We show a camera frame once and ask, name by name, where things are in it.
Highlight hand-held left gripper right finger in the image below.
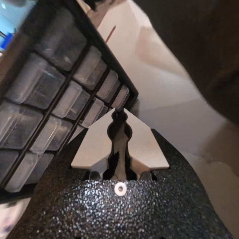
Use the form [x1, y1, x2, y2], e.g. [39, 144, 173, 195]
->
[119, 108, 170, 180]

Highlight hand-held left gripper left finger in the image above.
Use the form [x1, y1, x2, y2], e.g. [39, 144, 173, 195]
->
[71, 108, 120, 180]

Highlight rows of clear drawers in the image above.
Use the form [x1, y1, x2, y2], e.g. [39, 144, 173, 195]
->
[0, 7, 130, 193]

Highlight black drawer cabinet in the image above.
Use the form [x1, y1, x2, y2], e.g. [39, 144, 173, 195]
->
[0, 0, 140, 203]

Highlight person's dark clothing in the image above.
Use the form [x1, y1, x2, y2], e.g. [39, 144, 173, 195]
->
[133, 0, 239, 122]

